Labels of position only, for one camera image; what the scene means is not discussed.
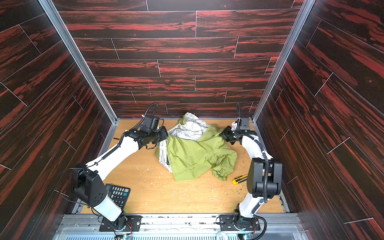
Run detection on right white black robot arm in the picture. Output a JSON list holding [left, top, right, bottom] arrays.
[[220, 117, 283, 228]]

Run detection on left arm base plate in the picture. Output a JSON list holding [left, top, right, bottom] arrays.
[[99, 215, 142, 232]]

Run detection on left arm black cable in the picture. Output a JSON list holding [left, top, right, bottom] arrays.
[[53, 102, 160, 217]]

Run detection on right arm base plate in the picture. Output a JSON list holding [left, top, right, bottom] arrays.
[[217, 214, 261, 232]]

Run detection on yellow utility knife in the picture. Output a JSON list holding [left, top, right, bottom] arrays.
[[232, 175, 248, 185]]

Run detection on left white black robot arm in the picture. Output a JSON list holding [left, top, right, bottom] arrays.
[[73, 115, 168, 231]]

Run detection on green jacket with printed lining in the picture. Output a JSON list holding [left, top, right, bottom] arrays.
[[155, 113, 238, 182]]

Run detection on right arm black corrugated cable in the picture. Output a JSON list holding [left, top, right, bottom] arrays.
[[235, 102, 271, 240]]

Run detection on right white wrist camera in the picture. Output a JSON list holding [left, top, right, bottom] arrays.
[[232, 121, 238, 131]]

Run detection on black calculator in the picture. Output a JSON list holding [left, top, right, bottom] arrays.
[[106, 184, 131, 209]]

